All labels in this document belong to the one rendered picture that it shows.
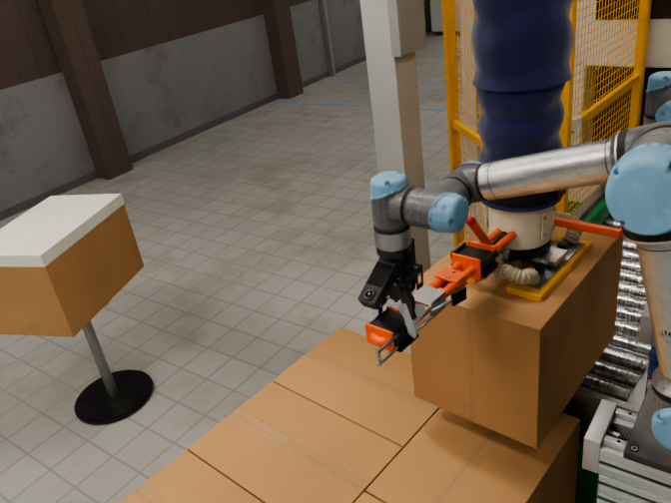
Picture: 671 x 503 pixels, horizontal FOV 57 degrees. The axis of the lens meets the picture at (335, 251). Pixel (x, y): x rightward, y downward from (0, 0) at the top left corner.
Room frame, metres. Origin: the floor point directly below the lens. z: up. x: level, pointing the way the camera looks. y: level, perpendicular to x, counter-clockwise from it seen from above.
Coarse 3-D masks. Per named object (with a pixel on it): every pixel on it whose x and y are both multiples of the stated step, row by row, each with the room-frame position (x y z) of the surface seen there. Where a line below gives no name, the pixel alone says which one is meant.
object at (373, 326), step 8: (384, 312) 1.15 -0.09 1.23; (392, 312) 1.14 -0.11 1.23; (376, 320) 1.12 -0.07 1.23; (384, 320) 1.12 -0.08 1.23; (392, 320) 1.11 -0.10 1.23; (400, 320) 1.11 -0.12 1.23; (368, 328) 1.11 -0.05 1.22; (376, 328) 1.09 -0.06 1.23; (384, 328) 1.09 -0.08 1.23; (392, 328) 1.08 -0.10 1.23; (368, 336) 1.11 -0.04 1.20; (384, 336) 1.08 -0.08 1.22; (392, 344) 1.06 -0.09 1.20
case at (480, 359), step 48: (480, 288) 1.42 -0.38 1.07; (576, 288) 1.36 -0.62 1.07; (432, 336) 1.42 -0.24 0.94; (480, 336) 1.31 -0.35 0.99; (528, 336) 1.22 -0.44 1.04; (576, 336) 1.38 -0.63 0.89; (432, 384) 1.43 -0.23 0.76; (480, 384) 1.32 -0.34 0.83; (528, 384) 1.22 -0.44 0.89; (576, 384) 1.40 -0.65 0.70; (528, 432) 1.22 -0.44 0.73
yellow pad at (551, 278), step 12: (576, 252) 1.50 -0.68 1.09; (540, 264) 1.42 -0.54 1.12; (564, 264) 1.45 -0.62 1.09; (540, 276) 1.40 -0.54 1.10; (552, 276) 1.40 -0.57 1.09; (516, 288) 1.37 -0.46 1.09; (528, 288) 1.36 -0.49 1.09; (540, 288) 1.34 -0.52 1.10; (552, 288) 1.36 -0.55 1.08; (540, 300) 1.32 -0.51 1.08
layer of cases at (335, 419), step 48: (336, 336) 2.04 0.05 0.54; (288, 384) 1.79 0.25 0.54; (336, 384) 1.75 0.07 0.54; (384, 384) 1.71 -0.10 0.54; (240, 432) 1.58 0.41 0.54; (288, 432) 1.55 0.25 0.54; (336, 432) 1.51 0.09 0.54; (384, 432) 1.48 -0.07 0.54; (432, 432) 1.45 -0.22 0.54; (480, 432) 1.42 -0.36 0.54; (576, 432) 1.39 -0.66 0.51; (192, 480) 1.40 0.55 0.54; (240, 480) 1.38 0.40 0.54; (288, 480) 1.35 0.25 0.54; (336, 480) 1.32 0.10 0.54; (384, 480) 1.29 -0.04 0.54; (432, 480) 1.26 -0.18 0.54; (480, 480) 1.24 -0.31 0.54; (528, 480) 1.21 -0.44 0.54
